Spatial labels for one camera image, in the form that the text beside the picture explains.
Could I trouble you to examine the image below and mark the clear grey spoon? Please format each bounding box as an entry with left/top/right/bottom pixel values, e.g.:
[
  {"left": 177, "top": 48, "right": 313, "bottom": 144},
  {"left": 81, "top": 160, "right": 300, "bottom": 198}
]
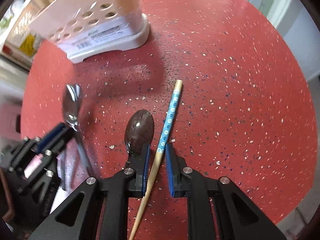
[{"left": 62, "top": 84, "right": 95, "bottom": 177}]

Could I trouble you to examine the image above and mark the blue patterned wooden chopstick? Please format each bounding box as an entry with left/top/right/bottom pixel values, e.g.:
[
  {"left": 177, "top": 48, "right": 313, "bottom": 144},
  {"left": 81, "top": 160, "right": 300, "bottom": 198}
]
[{"left": 129, "top": 80, "right": 183, "bottom": 240}]

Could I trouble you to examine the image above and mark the dark brown spoon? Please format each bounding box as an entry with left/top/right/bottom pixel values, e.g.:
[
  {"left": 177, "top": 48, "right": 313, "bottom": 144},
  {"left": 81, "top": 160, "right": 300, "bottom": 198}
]
[{"left": 124, "top": 109, "right": 155, "bottom": 155}]

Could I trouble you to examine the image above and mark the pink plastic stool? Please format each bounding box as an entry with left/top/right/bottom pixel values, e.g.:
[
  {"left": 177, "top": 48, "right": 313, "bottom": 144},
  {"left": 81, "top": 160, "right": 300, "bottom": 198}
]
[{"left": 1, "top": 102, "right": 22, "bottom": 141}]

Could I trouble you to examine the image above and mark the beige perforated storage cart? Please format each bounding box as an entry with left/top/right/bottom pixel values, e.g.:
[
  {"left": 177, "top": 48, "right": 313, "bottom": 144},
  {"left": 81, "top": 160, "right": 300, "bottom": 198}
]
[{"left": 1, "top": 2, "right": 41, "bottom": 68}]

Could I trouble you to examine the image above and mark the pink utensil holder caddy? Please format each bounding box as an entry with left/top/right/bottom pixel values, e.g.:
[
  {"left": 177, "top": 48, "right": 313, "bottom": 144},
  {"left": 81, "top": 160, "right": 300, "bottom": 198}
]
[{"left": 30, "top": 0, "right": 150, "bottom": 63}]

